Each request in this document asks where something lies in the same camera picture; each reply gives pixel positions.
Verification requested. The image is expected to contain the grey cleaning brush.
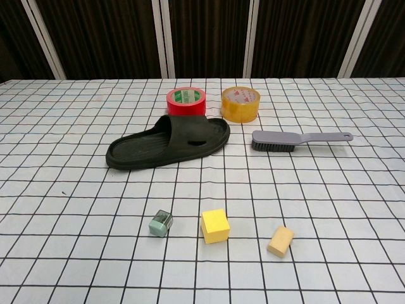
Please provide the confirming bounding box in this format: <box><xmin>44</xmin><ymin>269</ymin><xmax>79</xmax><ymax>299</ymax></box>
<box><xmin>251</xmin><ymin>130</ymin><xmax>354</xmax><ymax>153</ymax></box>

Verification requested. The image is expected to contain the red tape roll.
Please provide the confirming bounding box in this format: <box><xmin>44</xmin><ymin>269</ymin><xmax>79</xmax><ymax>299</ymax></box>
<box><xmin>166</xmin><ymin>87</ymin><xmax>207</xmax><ymax>117</ymax></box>

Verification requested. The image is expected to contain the yellow clear tape roll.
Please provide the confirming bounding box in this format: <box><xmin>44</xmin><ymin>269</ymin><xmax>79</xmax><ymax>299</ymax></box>
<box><xmin>220</xmin><ymin>86</ymin><xmax>261</xmax><ymax>124</ymax></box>

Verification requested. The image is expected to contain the yellow cube block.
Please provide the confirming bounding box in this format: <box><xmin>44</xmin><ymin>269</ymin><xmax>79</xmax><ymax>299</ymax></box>
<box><xmin>201</xmin><ymin>208</ymin><xmax>230</xmax><ymax>245</ymax></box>

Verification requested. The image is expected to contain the dark folding screen panel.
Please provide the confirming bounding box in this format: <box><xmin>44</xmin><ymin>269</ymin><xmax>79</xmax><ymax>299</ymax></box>
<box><xmin>251</xmin><ymin>0</ymin><xmax>370</xmax><ymax>79</ymax></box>
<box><xmin>30</xmin><ymin>0</ymin><xmax>169</xmax><ymax>80</ymax></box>
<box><xmin>160</xmin><ymin>0</ymin><xmax>256</xmax><ymax>79</ymax></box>
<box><xmin>344</xmin><ymin>0</ymin><xmax>405</xmax><ymax>79</ymax></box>
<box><xmin>0</xmin><ymin>0</ymin><xmax>58</xmax><ymax>84</ymax></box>

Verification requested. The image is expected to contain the tan sponge block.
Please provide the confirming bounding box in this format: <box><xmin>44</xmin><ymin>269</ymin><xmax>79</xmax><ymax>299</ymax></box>
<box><xmin>267</xmin><ymin>225</ymin><xmax>295</xmax><ymax>259</ymax></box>

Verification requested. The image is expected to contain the white black checked tablecloth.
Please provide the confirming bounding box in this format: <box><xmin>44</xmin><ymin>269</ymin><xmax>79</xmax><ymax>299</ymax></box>
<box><xmin>0</xmin><ymin>77</ymin><xmax>405</xmax><ymax>304</ymax></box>

